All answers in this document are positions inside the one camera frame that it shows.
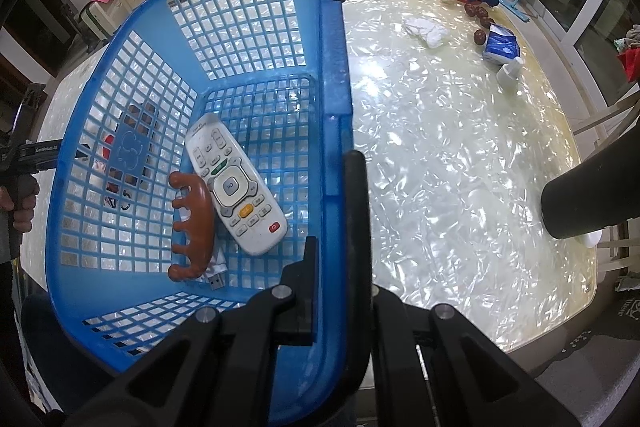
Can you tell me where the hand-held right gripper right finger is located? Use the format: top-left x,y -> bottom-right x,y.
356,232 -> 586,427

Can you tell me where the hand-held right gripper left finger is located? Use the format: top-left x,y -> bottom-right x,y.
65,236 -> 321,427

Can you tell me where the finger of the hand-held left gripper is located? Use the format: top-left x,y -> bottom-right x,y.
12,83 -> 51,145

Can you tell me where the red lanyard keychain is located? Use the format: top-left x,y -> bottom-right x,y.
97,134 -> 118,168

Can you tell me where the white usb stick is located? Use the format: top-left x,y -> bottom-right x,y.
197,252 -> 228,292

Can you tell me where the brown checkered case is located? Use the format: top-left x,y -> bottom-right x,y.
120,103 -> 161,142

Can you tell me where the white remote control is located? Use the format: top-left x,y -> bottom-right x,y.
186,113 -> 289,257

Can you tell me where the brown wooden massager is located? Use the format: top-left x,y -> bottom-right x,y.
167,172 -> 218,282

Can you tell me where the blue plastic basket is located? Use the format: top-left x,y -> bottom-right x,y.
44,0 -> 373,427

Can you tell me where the person's left hand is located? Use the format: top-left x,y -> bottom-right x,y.
0,181 -> 41,235

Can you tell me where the cream suitcase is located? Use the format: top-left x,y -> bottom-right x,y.
75,0 -> 121,52

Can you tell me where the black foam cylinder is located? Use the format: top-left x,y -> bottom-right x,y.
541,149 -> 640,240

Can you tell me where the white crumpled tissue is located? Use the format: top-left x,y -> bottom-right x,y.
404,16 -> 450,49

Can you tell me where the blue tissue packet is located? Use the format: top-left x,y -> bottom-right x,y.
482,26 -> 523,65

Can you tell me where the blue flat mop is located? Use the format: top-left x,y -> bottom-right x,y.
500,0 -> 531,24

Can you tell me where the red clothes pile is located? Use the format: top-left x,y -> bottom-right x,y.
612,24 -> 640,82

